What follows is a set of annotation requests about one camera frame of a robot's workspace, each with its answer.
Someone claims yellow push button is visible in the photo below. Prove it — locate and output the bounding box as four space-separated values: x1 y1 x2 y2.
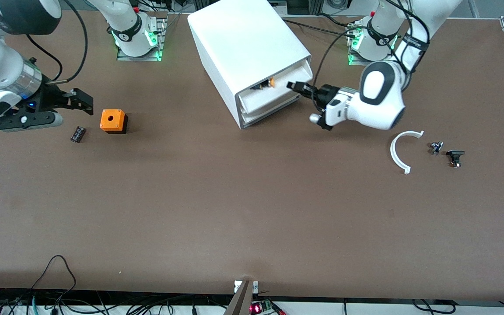
252 77 276 91

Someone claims white drawer cabinet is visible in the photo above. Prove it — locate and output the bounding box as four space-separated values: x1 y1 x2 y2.
188 0 313 130

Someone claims white curved plastic arc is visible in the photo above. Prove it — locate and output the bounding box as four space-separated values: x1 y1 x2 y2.
390 130 424 175

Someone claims black knob component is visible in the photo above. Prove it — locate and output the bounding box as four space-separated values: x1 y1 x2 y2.
446 150 466 169

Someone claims brown angled beam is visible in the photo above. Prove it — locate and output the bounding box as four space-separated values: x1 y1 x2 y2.
224 280 253 315

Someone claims green circuit board red display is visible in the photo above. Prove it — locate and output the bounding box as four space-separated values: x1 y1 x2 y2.
250 300 286 315

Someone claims orange button enclosure box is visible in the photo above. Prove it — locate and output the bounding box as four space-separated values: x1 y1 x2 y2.
100 109 129 134

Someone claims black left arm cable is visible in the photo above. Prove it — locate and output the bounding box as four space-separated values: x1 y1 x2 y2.
379 0 431 77
312 26 368 114

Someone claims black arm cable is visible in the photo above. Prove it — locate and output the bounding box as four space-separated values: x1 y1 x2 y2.
312 26 368 114
44 0 88 84
25 34 64 83
379 0 431 77

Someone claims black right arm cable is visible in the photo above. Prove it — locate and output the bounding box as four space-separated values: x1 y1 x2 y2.
25 34 64 83
44 0 88 84

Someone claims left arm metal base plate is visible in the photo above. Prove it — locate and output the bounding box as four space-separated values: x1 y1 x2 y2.
347 17 395 67

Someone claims black cable on table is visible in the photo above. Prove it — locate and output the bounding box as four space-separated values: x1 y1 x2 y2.
280 15 357 33

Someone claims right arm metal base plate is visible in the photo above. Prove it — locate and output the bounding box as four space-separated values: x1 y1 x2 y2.
116 11 167 62

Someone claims black looped cable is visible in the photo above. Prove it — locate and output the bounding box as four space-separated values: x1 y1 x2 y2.
30 255 77 291

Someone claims black floor cable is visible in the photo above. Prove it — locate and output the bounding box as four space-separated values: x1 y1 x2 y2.
412 299 457 315

